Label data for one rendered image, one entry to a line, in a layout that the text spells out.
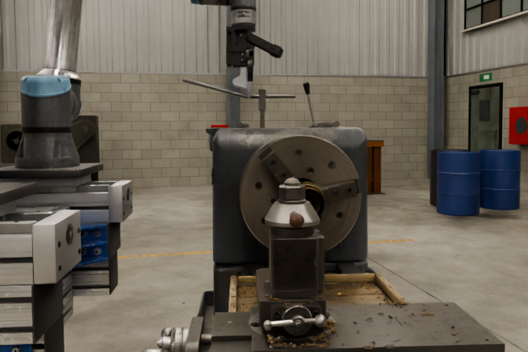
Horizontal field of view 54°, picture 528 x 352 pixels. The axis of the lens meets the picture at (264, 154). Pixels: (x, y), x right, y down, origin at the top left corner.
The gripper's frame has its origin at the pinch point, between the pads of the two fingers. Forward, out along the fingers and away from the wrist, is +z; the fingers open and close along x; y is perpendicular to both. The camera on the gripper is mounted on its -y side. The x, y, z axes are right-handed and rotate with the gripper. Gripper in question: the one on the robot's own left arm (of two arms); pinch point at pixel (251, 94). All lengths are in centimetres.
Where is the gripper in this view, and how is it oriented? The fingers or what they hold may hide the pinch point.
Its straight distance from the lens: 153.8
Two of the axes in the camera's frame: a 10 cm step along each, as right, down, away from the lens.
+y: -10.0, 0.0, -0.4
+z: 0.0, 10.0, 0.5
